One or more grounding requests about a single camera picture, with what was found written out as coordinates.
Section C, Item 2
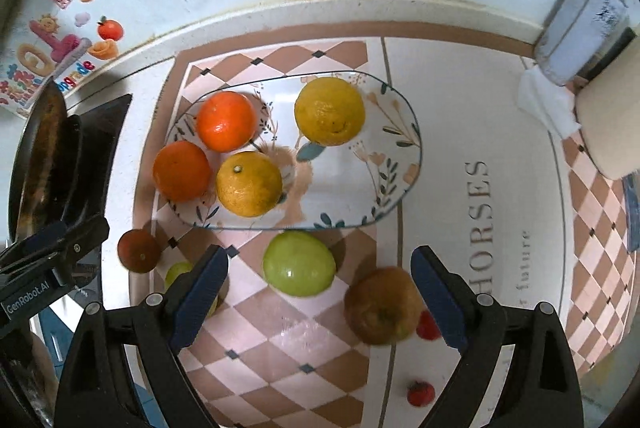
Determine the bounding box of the glass jar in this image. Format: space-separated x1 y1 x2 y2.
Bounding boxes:
533 0 632 86

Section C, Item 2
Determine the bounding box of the dark red round fruit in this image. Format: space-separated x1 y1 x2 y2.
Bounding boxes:
117 229 162 274

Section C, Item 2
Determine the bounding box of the floral oval plate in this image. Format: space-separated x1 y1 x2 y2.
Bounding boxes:
165 71 422 230

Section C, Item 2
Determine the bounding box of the black frying pan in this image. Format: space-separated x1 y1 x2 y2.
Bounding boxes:
7 80 83 243

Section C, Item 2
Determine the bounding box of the checkered table mat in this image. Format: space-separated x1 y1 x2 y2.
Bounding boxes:
127 23 637 428

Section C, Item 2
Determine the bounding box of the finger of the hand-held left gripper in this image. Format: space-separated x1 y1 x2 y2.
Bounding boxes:
0 217 110 288

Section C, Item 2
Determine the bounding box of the brown russet pear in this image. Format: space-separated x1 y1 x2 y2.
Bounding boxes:
344 266 426 345

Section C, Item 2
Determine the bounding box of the deep orange tangerine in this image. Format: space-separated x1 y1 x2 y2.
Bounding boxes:
153 140 213 203

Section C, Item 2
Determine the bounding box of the small green fruit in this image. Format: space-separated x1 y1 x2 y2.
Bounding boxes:
165 261 221 316

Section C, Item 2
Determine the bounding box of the beige cutting board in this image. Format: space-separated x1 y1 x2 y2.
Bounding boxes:
575 53 640 181

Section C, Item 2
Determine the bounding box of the red strawberry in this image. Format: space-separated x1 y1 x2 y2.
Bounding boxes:
406 380 436 408
416 309 443 341

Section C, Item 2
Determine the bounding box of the large yellow lemon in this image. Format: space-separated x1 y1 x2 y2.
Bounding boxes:
294 77 366 146

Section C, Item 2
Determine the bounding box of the green apple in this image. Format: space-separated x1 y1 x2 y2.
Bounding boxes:
262 231 337 298

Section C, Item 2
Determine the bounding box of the colourful wall sticker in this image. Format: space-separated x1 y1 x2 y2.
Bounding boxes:
0 0 124 120

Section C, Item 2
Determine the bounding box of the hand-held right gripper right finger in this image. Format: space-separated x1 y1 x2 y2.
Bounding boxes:
410 245 586 428

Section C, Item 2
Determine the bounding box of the white tissue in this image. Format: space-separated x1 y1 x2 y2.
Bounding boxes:
517 67 582 139

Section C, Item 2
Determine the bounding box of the yellow-orange citrus with stem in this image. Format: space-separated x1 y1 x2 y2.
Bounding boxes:
216 151 284 217

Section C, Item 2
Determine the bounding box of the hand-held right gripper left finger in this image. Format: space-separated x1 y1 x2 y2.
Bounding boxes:
55 244 230 428

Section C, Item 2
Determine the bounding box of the blue cloth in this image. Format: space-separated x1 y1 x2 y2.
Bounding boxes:
622 175 640 252

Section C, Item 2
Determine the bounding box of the bright orange tangerine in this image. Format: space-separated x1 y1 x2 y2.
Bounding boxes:
195 91 258 153

